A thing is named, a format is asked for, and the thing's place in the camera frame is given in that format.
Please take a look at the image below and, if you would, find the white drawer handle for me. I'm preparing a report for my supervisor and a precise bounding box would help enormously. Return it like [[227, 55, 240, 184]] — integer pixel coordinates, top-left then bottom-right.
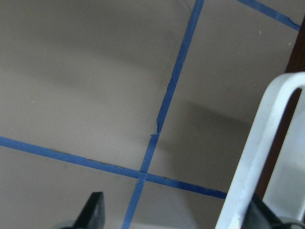
[[216, 72, 305, 229]]

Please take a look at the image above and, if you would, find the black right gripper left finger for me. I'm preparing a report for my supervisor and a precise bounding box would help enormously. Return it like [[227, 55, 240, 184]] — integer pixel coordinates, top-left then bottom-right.
[[56, 192, 105, 229]]

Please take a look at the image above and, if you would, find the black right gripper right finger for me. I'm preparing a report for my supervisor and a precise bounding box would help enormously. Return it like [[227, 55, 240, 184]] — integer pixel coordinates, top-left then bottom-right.
[[245, 194, 305, 229]]

